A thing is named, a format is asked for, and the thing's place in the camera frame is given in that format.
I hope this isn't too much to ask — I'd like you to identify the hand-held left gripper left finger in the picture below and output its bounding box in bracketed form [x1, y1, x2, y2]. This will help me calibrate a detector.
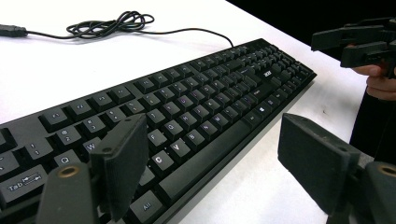
[89, 112, 149, 222]

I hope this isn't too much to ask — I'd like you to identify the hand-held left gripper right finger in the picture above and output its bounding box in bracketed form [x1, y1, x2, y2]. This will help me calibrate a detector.
[277, 112, 361, 217]

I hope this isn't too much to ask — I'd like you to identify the black computer keyboard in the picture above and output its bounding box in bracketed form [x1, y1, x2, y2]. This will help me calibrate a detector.
[0, 37, 318, 224]

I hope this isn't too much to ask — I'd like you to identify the black keyboard cable with plug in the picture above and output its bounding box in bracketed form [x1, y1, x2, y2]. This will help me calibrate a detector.
[0, 10, 234, 49]

